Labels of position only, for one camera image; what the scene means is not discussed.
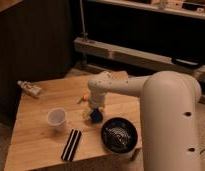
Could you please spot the orange carrot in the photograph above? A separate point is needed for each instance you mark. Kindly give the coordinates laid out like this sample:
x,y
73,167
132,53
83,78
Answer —
x,y
85,97

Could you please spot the wooden table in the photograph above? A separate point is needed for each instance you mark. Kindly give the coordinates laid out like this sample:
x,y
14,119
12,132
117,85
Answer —
x,y
35,146

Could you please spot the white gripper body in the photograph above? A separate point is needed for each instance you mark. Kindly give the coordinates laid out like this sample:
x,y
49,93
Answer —
x,y
96,100

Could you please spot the clear plastic bottle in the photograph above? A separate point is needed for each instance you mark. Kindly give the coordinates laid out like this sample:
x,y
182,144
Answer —
x,y
30,89

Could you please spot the background shelf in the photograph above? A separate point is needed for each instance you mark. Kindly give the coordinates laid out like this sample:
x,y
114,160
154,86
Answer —
x,y
142,6

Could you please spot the black ceramic bowl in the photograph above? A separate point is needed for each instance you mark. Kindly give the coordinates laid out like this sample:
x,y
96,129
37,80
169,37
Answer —
x,y
119,135

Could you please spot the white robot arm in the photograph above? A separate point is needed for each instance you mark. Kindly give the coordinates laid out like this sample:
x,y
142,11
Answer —
x,y
168,120

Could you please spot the black white striped block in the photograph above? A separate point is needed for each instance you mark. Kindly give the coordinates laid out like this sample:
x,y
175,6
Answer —
x,y
71,145

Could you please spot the long grey case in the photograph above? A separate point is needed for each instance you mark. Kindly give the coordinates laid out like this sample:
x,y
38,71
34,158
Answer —
x,y
134,57

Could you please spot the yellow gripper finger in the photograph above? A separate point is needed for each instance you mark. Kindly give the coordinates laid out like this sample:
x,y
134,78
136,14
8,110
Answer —
x,y
86,113
101,111

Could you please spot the metal pole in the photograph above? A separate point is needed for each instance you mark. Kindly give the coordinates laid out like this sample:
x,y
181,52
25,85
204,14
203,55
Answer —
x,y
84,33

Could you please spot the clear plastic cup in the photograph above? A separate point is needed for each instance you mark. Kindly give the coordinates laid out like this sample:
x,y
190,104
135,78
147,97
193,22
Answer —
x,y
56,118

